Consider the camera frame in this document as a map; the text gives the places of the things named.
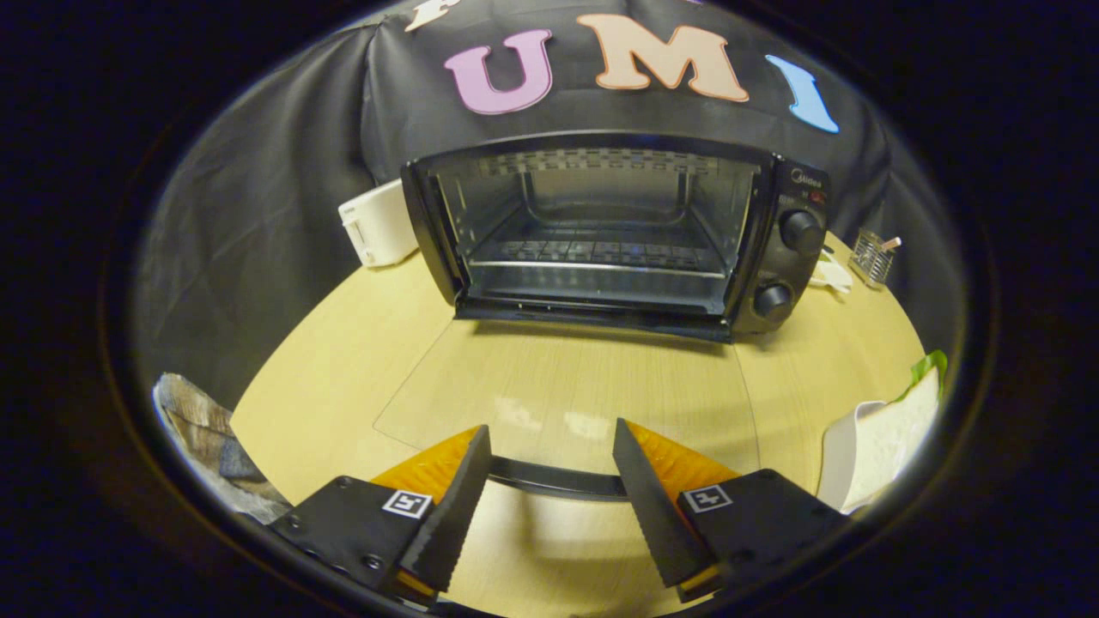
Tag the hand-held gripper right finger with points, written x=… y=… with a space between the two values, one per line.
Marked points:
x=652 y=506

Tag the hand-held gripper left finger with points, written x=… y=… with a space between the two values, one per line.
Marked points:
x=451 y=506

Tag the lettuce sandwich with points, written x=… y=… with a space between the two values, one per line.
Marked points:
x=893 y=438

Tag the black toaster oven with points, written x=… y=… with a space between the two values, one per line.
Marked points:
x=794 y=266

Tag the white rectangular plate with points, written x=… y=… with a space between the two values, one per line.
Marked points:
x=837 y=455

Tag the grey patterned cloth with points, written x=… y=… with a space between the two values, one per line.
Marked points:
x=206 y=429

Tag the white box appliance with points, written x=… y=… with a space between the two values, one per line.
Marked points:
x=378 y=223

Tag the white divided grain dish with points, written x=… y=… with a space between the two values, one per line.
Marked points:
x=833 y=275

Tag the black backdrop cloth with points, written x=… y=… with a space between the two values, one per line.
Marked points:
x=258 y=215

